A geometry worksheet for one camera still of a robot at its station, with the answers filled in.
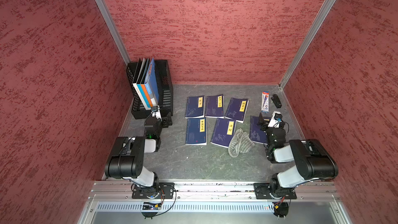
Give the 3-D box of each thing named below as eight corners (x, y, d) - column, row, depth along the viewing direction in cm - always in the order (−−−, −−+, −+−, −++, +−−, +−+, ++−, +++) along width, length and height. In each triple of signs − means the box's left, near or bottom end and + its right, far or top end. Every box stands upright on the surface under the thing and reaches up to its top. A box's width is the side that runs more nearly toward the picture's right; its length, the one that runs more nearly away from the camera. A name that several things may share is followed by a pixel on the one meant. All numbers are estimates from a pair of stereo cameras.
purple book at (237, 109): (223, 117, 104) (224, 115, 102) (230, 97, 116) (231, 94, 113) (243, 123, 101) (244, 121, 99) (248, 102, 113) (249, 99, 110)
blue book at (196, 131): (185, 145, 91) (185, 143, 89) (187, 119, 103) (187, 117, 101) (206, 145, 91) (206, 143, 90) (206, 119, 103) (206, 117, 101)
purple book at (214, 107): (204, 117, 105) (204, 114, 102) (206, 96, 116) (206, 93, 114) (223, 118, 104) (224, 115, 101) (223, 97, 116) (224, 94, 113)
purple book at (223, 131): (209, 142, 93) (209, 140, 90) (216, 118, 104) (217, 115, 101) (230, 149, 90) (231, 147, 88) (236, 123, 101) (236, 120, 99)
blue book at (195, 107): (185, 118, 104) (185, 115, 101) (187, 98, 115) (186, 95, 113) (204, 118, 104) (204, 116, 101) (204, 98, 115) (204, 95, 113)
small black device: (275, 108, 108) (277, 106, 106) (270, 96, 115) (271, 94, 113) (281, 107, 109) (282, 105, 107) (275, 96, 116) (276, 93, 114)
